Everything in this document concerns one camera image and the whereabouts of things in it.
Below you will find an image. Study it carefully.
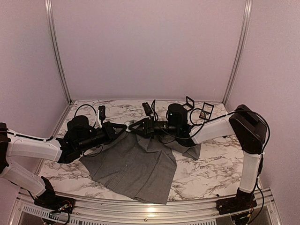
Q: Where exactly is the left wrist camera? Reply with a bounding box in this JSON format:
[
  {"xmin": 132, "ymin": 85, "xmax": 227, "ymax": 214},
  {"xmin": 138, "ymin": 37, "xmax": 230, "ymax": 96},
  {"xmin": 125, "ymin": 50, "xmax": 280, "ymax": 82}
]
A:
[{"xmin": 96, "ymin": 105, "xmax": 106, "ymax": 128}]

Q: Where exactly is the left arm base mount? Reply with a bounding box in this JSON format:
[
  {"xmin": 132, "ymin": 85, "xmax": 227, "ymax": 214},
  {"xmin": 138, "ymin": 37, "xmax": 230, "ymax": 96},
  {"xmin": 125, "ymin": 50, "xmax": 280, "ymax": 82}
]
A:
[{"xmin": 34, "ymin": 176, "xmax": 75, "ymax": 213}]

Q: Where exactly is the black display frame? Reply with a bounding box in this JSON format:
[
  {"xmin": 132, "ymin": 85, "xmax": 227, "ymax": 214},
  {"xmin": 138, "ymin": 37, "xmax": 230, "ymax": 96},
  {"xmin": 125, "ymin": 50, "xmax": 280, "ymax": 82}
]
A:
[
  {"xmin": 182, "ymin": 96, "xmax": 195, "ymax": 112},
  {"xmin": 199, "ymin": 102, "xmax": 214, "ymax": 120}
]

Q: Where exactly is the blue night scene brooch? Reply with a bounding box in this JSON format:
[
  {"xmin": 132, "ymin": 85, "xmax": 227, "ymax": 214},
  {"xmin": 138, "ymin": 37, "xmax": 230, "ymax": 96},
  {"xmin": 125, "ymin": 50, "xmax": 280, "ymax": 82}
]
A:
[{"xmin": 124, "ymin": 121, "xmax": 131, "ymax": 132}]

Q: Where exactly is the black display frame middle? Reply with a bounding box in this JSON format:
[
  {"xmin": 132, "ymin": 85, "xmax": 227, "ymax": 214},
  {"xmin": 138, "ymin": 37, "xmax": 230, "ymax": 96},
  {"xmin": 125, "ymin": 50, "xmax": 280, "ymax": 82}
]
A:
[{"xmin": 199, "ymin": 102, "xmax": 214, "ymax": 120}]

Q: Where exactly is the aluminium frame post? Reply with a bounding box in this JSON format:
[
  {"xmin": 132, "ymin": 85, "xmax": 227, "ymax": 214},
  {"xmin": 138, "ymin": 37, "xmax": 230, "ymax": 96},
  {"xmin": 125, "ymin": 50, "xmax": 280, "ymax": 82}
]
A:
[
  {"xmin": 222, "ymin": 0, "xmax": 253, "ymax": 105},
  {"xmin": 45, "ymin": 0, "xmax": 72, "ymax": 105}
]

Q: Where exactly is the front aluminium rail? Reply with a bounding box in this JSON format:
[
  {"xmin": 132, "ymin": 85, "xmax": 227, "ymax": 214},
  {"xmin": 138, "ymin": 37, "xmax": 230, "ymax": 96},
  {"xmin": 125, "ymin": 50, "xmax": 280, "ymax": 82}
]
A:
[{"xmin": 8, "ymin": 189, "xmax": 283, "ymax": 225}]

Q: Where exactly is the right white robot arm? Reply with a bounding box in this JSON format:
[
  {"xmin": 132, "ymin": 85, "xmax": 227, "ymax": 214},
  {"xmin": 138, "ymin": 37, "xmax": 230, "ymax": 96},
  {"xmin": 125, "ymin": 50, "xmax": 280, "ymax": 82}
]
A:
[{"xmin": 127, "ymin": 103, "xmax": 270, "ymax": 210}]

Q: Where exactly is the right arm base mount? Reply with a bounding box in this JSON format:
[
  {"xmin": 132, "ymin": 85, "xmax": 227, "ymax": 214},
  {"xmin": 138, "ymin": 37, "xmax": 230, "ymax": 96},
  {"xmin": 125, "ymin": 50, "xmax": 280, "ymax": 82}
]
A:
[{"xmin": 216, "ymin": 188, "xmax": 257, "ymax": 215}]

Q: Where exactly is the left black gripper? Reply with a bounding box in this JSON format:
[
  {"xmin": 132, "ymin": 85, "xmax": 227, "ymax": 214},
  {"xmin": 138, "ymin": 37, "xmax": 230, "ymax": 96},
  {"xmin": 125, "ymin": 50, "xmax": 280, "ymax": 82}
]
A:
[{"xmin": 77, "ymin": 121, "xmax": 127, "ymax": 153}]

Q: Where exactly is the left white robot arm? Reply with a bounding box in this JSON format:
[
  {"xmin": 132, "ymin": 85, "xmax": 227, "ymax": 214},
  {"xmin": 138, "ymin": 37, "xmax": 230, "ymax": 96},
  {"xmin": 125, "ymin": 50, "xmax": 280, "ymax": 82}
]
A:
[{"xmin": 0, "ymin": 106, "xmax": 127, "ymax": 209}]

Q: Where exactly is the left aluminium frame post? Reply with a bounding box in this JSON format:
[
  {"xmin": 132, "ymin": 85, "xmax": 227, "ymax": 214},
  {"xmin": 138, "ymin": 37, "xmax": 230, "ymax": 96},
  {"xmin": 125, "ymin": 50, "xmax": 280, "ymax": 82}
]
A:
[{"xmin": 45, "ymin": 0, "xmax": 72, "ymax": 105}]

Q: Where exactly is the right aluminium frame post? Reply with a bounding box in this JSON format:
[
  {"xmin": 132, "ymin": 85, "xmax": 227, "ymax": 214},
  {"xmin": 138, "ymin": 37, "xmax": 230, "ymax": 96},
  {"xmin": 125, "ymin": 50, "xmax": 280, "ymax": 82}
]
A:
[{"xmin": 222, "ymin": 0, "xmax": 253, "ymax": 105}]

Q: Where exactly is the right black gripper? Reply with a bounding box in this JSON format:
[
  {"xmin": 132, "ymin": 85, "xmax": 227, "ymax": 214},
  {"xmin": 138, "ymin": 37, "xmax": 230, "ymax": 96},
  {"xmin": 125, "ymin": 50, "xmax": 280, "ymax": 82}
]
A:
[{"xmin": 128, "ymin": 116, "xmax": 179, "ymax": 138}]

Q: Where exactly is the grey button-up shirt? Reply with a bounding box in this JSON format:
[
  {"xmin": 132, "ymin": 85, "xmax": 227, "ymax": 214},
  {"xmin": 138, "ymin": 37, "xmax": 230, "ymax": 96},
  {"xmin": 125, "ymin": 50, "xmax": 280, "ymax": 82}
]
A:
[{"xmin": 80, "ymin": 132, "xmax": 201, "ymax": 204}]

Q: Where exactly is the black display frame back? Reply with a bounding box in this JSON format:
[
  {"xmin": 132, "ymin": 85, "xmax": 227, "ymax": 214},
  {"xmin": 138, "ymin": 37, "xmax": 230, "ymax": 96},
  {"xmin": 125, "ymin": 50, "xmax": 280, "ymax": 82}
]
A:
[{"xmin": 182, "ymin": 96, "xmax": 195, "ymax": 112}]

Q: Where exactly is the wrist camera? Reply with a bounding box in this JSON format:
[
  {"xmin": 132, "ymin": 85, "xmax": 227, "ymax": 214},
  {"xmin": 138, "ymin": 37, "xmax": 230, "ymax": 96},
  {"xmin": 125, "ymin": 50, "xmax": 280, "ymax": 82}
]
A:
[
  {"xmin": 96, "ymin": 105, "xmax": 106, "ymax": 128},
  {"xmin": 142, "ymin": 102, "xmax": 155, "ymax": 118}
]

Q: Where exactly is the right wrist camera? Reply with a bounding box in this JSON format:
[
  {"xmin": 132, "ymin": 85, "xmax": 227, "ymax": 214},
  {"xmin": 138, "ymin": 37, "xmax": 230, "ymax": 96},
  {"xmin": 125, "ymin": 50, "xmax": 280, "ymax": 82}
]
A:
[{"xmin": 142, "ymin": 102, "xmax": 155, "ymax": 118}]

